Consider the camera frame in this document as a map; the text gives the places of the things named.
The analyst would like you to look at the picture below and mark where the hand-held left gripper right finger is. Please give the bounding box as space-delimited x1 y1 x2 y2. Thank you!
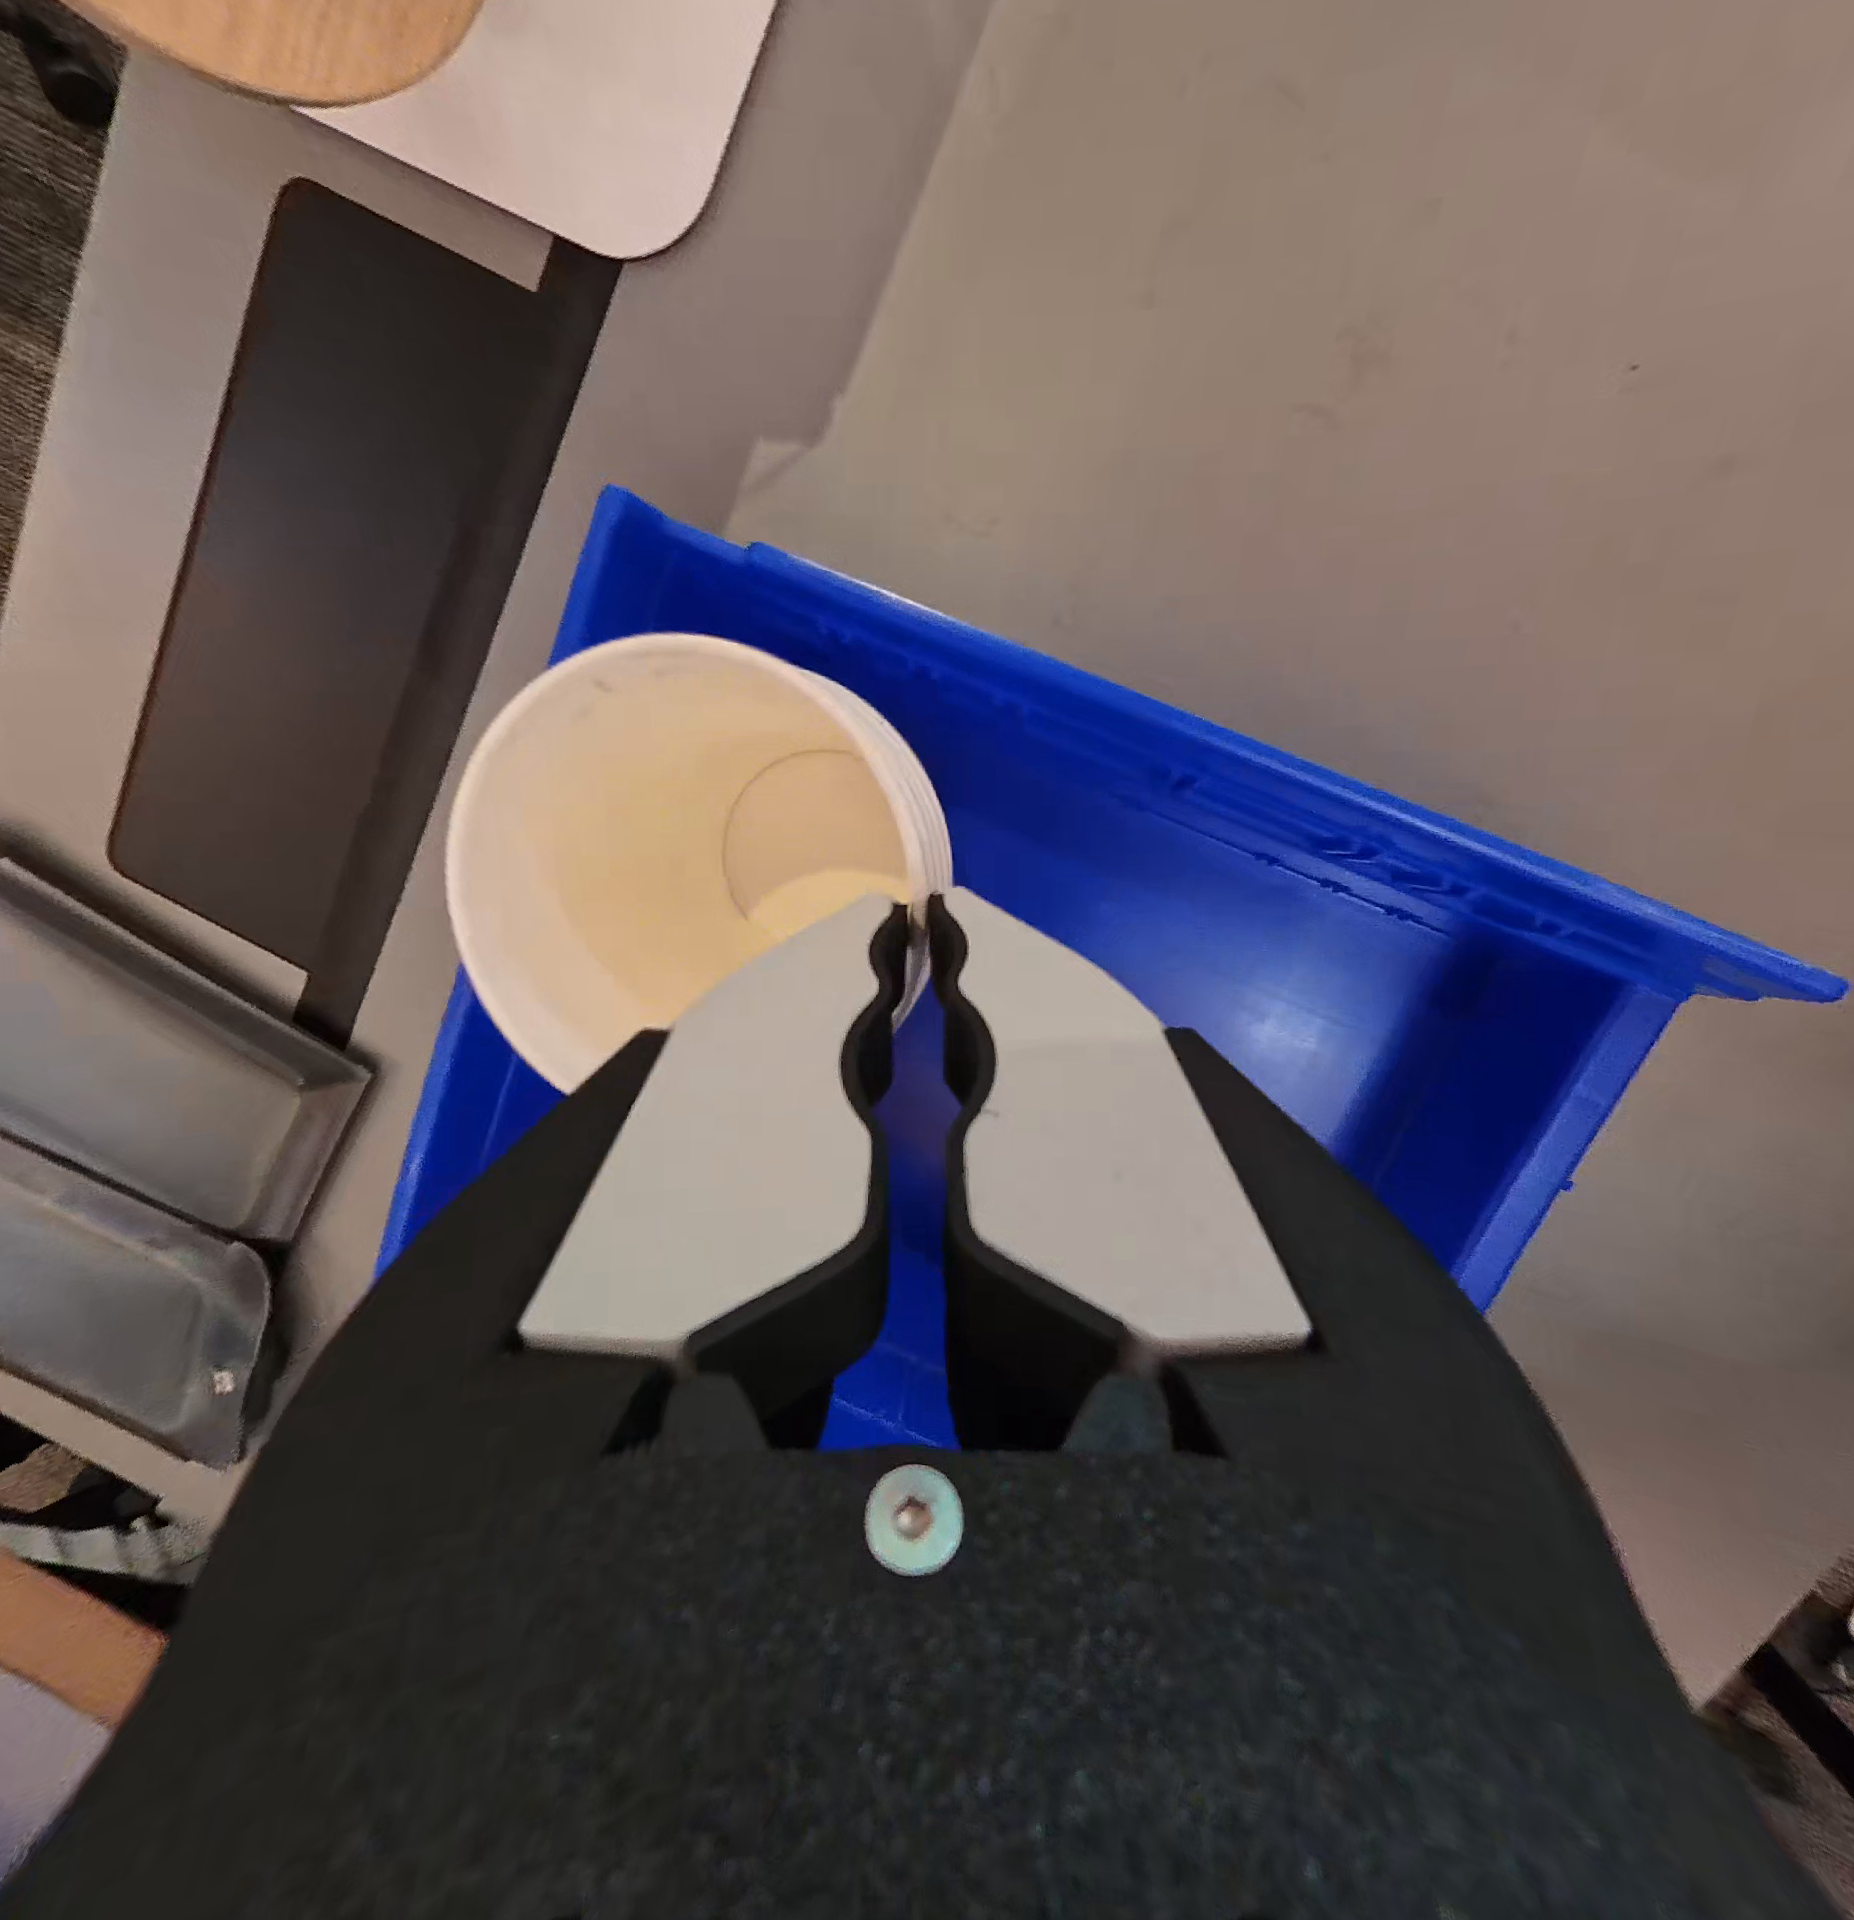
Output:
924 890 1315 1451

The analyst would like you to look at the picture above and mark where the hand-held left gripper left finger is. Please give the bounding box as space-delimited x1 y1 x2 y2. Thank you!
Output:
515 892 914 1451

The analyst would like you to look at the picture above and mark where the blue plastic bin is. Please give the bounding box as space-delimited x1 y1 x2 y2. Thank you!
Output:
374 483 1852 1453

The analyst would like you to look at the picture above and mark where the white paper cup green band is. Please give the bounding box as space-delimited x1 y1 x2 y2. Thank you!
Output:
445 631 936 1102

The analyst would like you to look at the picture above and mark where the grey metal tray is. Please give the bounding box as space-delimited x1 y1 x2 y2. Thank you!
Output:
0 1117 278 1468
0 830 374 1239

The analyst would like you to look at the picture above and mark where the wooden desk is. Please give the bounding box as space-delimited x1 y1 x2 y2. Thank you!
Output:
0 1530 173 1726

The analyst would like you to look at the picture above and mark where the white board stand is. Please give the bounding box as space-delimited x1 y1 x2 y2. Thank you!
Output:
290 0 779 264

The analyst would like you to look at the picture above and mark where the dark table cable cover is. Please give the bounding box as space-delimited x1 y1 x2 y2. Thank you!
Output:
110 176 568 976

